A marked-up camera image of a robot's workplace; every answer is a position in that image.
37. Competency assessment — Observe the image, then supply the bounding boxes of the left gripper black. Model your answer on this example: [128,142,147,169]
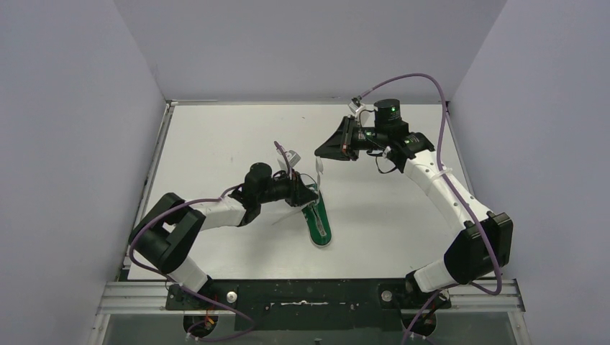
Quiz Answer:
[258,168,318,208]

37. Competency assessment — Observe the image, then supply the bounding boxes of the green canvas sneaker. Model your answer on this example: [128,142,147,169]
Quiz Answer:
[301,183,332,247]

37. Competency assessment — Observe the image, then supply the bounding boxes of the white shoelace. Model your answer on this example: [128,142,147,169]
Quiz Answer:
[272,158,324,225]

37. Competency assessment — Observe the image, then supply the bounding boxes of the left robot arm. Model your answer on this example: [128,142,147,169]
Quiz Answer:
[128,162,319,308]

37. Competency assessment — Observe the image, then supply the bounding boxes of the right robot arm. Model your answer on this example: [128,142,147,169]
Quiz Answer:
[314,98,513,307]

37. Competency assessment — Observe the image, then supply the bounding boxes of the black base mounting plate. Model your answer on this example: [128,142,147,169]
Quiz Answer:
[165,278,429,337]

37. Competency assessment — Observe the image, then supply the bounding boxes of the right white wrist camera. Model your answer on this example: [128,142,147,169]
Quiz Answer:
[348,97,375,127]

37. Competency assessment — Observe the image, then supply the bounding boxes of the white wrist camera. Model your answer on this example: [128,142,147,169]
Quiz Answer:
[348,97,375,127]
[277,150,301,172]

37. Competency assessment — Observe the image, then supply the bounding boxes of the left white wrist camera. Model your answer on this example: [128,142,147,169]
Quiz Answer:
[277,150,301,172]

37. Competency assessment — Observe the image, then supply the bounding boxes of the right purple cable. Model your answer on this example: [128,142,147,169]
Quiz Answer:
[358,73,504,345]

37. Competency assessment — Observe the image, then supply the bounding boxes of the aluminium front rail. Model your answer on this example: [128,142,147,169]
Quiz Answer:
[95,280,525,316]

